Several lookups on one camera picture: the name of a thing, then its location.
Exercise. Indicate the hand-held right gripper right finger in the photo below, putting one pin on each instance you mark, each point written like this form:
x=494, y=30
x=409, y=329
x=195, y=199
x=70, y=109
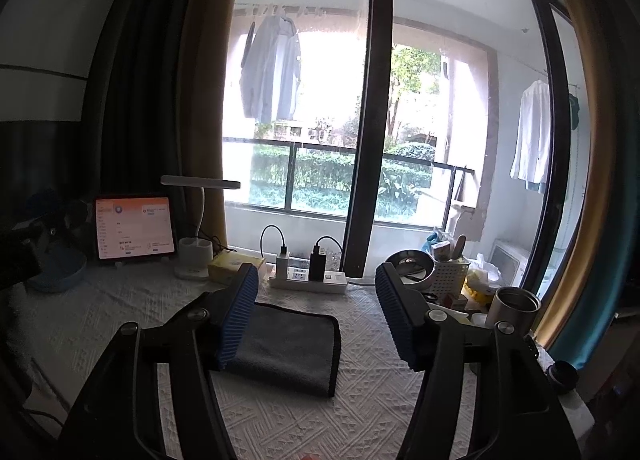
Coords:
x=395, y=312

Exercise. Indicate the tan curtain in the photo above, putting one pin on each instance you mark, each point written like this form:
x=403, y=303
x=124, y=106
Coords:
x=595, y=140
x=210, y=90

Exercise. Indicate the balcony glass railing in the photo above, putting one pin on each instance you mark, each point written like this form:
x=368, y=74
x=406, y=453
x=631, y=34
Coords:
x=325, y=175

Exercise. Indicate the hanging white shirt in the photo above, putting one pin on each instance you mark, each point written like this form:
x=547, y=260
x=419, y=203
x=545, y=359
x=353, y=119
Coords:
x=531, y=135

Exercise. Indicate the white power strip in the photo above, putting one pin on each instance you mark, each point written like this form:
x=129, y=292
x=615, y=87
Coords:
x=305, y=280

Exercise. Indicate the white desk lamp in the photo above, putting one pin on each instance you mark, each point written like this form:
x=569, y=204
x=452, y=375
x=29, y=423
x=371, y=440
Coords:
x=192, y=260

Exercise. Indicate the hanging light blue shirt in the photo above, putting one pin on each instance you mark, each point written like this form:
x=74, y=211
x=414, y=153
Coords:
x=272, y=70

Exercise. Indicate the clothes drying rod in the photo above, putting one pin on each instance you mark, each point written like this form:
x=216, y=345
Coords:
x=300, y=8

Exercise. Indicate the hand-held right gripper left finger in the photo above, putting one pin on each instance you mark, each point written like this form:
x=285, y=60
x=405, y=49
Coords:
x=239, y=322

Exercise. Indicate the yellow plastic bag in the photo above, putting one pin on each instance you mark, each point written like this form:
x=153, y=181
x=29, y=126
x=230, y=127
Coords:
x=477, y=287

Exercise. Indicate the white perforated basket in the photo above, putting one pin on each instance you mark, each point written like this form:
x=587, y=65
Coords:
x=450, y=275

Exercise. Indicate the metal bowl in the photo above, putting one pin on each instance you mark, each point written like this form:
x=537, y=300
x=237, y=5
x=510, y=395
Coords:
x=407, y=260

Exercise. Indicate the black round cap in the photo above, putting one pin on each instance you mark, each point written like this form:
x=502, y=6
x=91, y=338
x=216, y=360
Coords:
x=562, y=376

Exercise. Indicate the dark grey towel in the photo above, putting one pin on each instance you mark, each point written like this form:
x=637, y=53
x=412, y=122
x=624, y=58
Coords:
x=290, y=350

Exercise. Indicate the yellow tissue box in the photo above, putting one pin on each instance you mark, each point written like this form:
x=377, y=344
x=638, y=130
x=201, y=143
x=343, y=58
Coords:
x=227, y=265

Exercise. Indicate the tablet with lit screen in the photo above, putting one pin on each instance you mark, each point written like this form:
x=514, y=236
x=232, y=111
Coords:
x=135, y=227

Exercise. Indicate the white microwave oven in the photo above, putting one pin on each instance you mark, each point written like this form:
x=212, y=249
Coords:
x=510, y=262

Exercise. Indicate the steel cup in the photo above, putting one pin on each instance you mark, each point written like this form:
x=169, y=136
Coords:
x=512, y=307

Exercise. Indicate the blue bowl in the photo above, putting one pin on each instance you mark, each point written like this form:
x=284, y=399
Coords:
x=57, y=275

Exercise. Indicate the white textured tablecloth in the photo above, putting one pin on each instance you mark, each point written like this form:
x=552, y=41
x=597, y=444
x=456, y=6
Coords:
x=300, y=422

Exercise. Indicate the dark curtain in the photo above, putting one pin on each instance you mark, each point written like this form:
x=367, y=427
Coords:
x=135, y=90

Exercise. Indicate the black sliding door frame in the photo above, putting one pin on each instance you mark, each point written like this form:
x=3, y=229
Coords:
x=370, y=115

